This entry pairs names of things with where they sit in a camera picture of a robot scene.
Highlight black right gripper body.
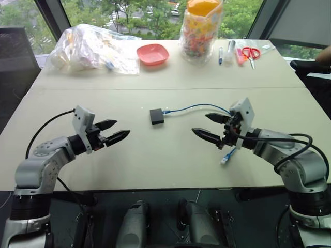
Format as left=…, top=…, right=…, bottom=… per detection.
left=218, top=113, right=245, bottom=150

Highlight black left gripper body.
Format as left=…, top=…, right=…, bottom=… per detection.
left=85, top=124, right=108, bottom=151

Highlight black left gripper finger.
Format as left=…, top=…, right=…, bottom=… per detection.
left=104, top=130, right=131, bottom=147
left=96, top=119, right=118, bottom=131

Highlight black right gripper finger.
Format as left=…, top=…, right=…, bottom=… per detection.
left=205, top=113, right=231, bottom=125
left=191, top=128, right=224, bottom=147

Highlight small black box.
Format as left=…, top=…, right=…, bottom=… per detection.
left=149, top=108, right=165, bottom=126

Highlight pink highlighter marker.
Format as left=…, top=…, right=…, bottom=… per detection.
left=235, top=48, right=245, bottom=66

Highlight clear plastic tube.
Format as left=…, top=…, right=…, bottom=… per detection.
left=223, top=39, right=236, bottom=65

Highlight clear plastic bag of items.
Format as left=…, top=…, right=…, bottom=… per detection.
left=46, top=23, right=142, bottom=75

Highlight pink plastic bowl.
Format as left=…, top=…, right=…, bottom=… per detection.
left=136, top=43, right=170, bottom=66

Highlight bag of colourful candy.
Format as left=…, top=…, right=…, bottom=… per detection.
left=179, top=0, right=224, bottom=64

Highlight grey robot left leg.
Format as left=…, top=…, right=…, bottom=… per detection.
left=121, top=200, right=151, bottom=248

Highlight grey robot leg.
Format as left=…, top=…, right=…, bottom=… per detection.
left=177, top=198, right=220, bottom=248
left=121, top=200, right=151, bottom=248

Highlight grey robot right leg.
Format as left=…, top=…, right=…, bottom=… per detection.
left=177, top=198, right=220, bottom=248

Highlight black office chair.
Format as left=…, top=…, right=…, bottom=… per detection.
left=289, top=59, right=331, bottom=122

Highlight black mesh chair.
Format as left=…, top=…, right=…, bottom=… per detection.
left=0, top=25, right=42, bottom=132

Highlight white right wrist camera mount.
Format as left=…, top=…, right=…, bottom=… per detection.
left=229, top=97, right=255, bottom=150

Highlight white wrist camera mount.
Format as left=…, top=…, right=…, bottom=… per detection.
left=72, top=105, right=95, bottom=155
left=229, top=97, right=255, bottom=150

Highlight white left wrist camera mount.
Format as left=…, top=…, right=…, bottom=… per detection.
left=72, top=105, right=95, bottom=155

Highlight blue Ethernet cable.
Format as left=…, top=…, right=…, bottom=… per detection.
left=162, top=103, right=237, bottom=165

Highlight red handled scissors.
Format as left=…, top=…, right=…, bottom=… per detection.
left=242, top=46, right=261, bottom=70

